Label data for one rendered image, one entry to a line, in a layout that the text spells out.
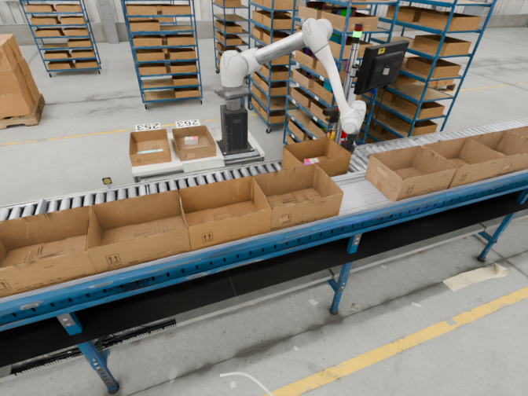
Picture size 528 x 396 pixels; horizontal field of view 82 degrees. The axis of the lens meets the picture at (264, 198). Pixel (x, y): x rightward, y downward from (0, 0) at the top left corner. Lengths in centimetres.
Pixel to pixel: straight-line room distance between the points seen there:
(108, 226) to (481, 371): 233
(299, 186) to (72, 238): 120
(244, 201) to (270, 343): 97
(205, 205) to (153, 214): 26
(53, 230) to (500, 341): 274
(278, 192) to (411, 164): 97
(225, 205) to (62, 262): 78
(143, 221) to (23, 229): 49
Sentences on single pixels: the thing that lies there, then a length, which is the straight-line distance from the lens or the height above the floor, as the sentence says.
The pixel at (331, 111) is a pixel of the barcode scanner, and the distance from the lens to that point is 244.
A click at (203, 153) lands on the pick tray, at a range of 238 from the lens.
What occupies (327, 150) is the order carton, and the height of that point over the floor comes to 82.
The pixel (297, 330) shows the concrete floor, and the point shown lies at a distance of 224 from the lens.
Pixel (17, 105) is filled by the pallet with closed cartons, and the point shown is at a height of 29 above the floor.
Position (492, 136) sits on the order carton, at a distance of 276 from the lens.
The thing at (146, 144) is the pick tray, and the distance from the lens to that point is 267.
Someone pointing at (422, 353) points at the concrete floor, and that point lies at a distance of 240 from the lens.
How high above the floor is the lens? 194
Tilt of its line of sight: 37 degrees down
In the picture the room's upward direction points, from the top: 2 degrees clockwise
